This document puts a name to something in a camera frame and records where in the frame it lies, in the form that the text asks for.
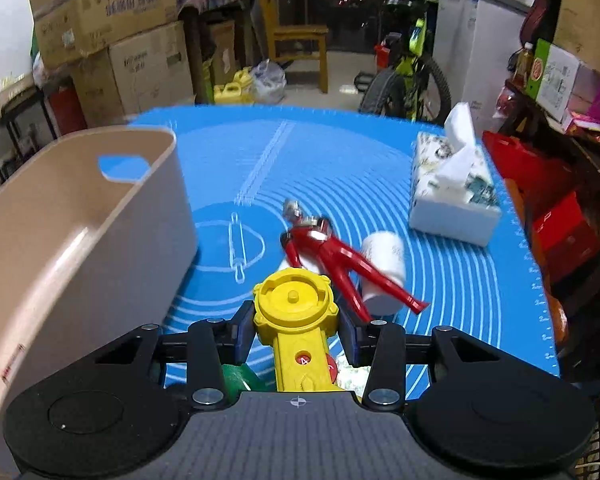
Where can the beige plastic basket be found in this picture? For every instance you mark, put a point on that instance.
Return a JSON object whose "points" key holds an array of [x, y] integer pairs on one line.
{"points": [[80, 260]]}

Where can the black metal rack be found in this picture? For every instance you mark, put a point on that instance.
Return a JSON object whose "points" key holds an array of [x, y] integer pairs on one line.
{"points": [[7, 103]]}

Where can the cardboard box with open flaps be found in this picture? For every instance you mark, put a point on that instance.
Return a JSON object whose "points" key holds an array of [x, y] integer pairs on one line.
{"points": [[105, 10]]}

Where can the tall cardboard box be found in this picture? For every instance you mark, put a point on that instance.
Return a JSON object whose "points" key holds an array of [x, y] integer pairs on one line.
{"points": [[155, 70]]}

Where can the white chest freezer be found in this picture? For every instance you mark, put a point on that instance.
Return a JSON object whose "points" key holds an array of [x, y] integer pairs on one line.
{"points": [[480, 50]]}

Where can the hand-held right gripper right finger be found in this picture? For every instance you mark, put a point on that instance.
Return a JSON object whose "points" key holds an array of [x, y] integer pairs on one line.
{"points": [[348, 334]]}

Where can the yellow plastic toy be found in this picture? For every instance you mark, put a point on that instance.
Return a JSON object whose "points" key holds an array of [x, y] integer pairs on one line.
{"points": [[292, 320]]}

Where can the green bottle with silver cap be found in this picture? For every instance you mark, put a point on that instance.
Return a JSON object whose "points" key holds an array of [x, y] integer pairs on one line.
{"points": [[240, 377]]}

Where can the green and white box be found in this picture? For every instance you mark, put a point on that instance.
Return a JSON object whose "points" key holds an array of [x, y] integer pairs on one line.
{"points": [[555, 80]]}

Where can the red plastic bucket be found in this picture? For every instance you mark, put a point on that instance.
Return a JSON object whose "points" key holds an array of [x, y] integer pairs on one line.
{"points": [[384, 55]]}

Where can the plain brown cardboard box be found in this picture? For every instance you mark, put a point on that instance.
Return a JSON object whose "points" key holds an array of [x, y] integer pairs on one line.
{"points": [[97, 95]]}

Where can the red pruning shears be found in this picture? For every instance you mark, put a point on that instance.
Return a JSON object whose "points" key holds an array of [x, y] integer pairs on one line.
{"points": [[330, 255]]}

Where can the dark wooden table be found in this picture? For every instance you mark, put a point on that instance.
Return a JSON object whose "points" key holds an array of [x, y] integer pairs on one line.
{"points": [[194, 35]]}

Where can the orange drink bottle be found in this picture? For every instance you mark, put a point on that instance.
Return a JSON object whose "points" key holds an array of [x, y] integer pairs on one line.
{"points": [[523, 65]]}

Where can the clear plastic bag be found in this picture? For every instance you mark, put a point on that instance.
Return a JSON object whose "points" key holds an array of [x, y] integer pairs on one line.
{"points": [[269, 82]]}

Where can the wooden chair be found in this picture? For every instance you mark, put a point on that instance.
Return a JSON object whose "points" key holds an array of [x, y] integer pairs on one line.
{"points": [[300, 35]]}

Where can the red cardboard box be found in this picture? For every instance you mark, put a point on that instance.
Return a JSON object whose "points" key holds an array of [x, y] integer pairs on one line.
{"points": [[570, 240], [525, 170]]}

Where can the printed tissue box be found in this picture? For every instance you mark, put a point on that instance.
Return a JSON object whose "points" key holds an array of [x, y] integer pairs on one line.
{"points": [[430, 210]]}

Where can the yellow plastic jug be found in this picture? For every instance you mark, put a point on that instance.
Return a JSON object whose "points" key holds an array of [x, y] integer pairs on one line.
{"points": [[227, 95], [244, 82]]}

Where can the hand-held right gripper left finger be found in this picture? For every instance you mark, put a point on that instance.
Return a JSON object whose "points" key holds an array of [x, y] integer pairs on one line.
{"points": [[240, 334]]}

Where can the yellow-green bicycle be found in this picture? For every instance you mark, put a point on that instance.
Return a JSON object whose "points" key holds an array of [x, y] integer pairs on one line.
{"points": [[405, 67]]}

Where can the blue silicone mat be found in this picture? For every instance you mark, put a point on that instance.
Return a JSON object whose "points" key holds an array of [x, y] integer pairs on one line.
{"points": [[330, 160]]}

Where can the white pill bottle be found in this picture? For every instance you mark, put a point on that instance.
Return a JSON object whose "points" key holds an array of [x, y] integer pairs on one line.
{"points": [[387, 255]]}

